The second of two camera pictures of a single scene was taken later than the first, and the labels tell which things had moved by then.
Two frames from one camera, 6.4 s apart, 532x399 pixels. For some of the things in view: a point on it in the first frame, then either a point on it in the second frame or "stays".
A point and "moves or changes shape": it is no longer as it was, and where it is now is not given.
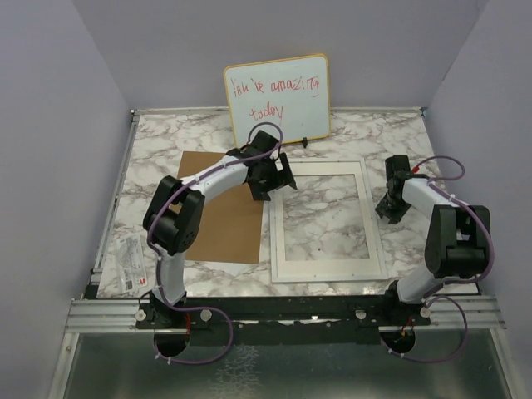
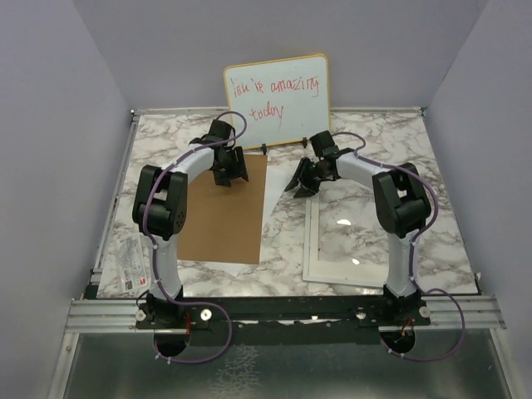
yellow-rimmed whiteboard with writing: x=290 y=92 stays
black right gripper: x=395 y=216 → x=295 y=182
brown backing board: x=231 y=227 stays
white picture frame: x=274 y=239 → x=345 y=243
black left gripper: x=282 y=178 → x=238 y=168
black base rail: x=283 y=320 stays
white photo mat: x=325 y=268 moves or changes shape
